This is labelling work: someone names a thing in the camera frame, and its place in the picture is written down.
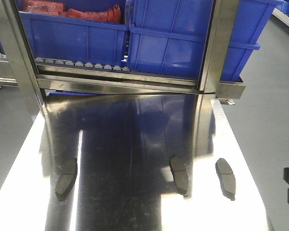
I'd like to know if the left blue plastic bin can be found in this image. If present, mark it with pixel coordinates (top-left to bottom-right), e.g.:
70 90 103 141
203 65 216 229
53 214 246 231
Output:
16 0 129 65

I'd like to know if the blue plastic bin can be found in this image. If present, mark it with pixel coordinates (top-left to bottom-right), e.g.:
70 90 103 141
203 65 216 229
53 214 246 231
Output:
128 0 282 81
16 0 129 65

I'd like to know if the red mesh bag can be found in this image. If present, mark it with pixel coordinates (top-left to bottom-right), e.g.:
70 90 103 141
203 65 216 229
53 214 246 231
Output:
21 0 122 24

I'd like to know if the grey brake pad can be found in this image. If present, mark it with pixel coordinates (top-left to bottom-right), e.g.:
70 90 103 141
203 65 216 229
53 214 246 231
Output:
55 158 78 201
215 158 236 201
169 155 189 196

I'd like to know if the stainless steel rack frame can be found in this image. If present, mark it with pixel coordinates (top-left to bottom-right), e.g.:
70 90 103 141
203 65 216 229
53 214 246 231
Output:
0 0 246 114

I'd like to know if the grey roller track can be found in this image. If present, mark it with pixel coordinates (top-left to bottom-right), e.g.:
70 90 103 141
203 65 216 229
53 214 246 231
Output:
34 57 130 72

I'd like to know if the background steel shelf rack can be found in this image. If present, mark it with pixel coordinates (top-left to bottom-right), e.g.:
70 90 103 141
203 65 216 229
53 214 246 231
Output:
272 0 289 27

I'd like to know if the right blue plastic bin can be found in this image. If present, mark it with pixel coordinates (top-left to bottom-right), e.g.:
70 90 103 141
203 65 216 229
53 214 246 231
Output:
128 0 282 81

